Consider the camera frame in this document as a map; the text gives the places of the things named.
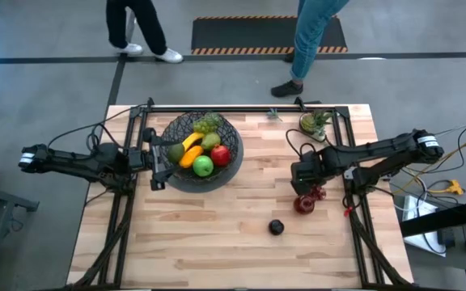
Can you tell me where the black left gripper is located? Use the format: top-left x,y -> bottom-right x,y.
129,127 -> 177,192

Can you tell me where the green avocado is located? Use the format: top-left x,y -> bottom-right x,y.
167,142 -> 186,165

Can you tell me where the red grape bunch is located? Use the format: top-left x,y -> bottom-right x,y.
307,184 -> 327,202

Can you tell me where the dark red apple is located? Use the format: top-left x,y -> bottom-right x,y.
293,194 -> 316,215

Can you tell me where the orange mango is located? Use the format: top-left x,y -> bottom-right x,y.
178,145 -> 205,169

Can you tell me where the yellow banana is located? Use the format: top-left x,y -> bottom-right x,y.
182,131 -> 205,153

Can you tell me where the green apple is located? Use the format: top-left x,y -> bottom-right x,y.
192,155 -> 215,178

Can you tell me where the green pear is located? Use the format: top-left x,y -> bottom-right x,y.
200,132 -> 222,151

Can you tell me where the green grape bunch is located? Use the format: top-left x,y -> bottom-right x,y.
193,112 -> 224,134

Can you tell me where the black plum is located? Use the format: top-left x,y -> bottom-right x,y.
268,219 -> 286,236

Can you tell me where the bright red apple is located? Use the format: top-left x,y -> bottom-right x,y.
210,144 -> 232,168

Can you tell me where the black woven wire basket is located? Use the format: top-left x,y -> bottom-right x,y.
159,112 -> 240,183

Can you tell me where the grey round woven placemat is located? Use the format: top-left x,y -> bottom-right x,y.
163,133 -> 245,194

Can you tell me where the person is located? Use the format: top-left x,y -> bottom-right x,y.
105,0 -> 184,65
270,0 -> 350,98

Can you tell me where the white box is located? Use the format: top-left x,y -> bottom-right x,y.
402,193 -> 447,258

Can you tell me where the black metal beam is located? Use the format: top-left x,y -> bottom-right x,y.
399,197 -> 466,238

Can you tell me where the black hazard-striped floor mat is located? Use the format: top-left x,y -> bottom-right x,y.
190,15 -> 349,56

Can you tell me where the yellow power plug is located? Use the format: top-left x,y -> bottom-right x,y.
426,179 -> 466,196

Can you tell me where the black aluminium table frame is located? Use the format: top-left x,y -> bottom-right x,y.
69,96 -> 416,291

